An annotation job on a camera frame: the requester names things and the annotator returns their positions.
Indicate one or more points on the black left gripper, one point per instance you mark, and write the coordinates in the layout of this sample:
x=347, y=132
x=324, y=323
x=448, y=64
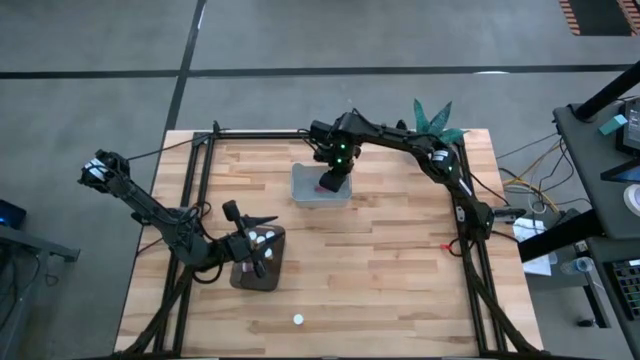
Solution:
x=239, y=247

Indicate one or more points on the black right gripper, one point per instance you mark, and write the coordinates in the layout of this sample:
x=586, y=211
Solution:
x=334, y=181

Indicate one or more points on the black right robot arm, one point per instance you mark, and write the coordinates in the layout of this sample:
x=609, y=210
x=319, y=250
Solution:
x=400, y=137

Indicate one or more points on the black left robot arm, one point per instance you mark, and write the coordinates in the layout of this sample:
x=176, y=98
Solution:
x=150, y=212

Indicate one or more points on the white plastic bin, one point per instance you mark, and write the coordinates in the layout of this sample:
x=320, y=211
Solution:
x=300, y=197

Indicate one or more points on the dark translucent grey bin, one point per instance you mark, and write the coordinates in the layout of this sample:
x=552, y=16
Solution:
x=270, y=277

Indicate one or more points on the green artificial plant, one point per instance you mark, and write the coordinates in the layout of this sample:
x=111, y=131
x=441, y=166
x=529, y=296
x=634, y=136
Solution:
x=435, y=122

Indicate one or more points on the small red connector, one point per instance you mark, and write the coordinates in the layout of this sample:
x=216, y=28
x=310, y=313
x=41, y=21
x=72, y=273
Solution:
x=443, y=246

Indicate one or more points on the white paper sheet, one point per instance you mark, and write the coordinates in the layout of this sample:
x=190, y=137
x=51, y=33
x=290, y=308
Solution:
x=537, y=265

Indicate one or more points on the black stand beam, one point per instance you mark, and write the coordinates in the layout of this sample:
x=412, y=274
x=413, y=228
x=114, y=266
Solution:
x=560, y=237

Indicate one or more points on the grey desk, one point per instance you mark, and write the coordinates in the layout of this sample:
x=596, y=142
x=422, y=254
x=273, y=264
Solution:
x=30, y=245

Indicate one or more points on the dark grey side table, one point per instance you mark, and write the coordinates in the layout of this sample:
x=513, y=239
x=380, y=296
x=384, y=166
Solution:
x=585, y=165

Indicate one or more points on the black device blue screen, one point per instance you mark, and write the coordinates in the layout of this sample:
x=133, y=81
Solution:
x=10, y=214

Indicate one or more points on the clear plastic water bottle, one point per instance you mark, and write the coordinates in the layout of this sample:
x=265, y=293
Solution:
x=575, y=265

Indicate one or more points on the teal small box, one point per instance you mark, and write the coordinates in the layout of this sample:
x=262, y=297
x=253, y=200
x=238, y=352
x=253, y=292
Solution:
x=613, y=124

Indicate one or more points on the orange striped mat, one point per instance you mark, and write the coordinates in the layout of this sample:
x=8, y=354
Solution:
x=570, y=17

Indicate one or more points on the black stand pole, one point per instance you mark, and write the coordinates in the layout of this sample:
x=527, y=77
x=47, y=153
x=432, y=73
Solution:
x=607, y=92

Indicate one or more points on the dark laptop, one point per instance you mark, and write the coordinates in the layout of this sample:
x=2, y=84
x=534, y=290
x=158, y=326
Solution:
x=625, y=172

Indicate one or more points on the white tape roll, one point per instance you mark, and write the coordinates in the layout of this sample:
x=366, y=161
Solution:
x=634, y=200

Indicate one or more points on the black tablet screen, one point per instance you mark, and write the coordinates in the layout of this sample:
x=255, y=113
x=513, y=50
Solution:
x=632, y=125

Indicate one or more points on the black keyboard blue keys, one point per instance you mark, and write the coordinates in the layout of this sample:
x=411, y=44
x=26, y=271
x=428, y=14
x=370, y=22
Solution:
x=627, y=290

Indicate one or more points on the black aluminium table frame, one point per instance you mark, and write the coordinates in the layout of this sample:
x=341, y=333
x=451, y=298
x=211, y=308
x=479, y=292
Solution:
x=260, y=135

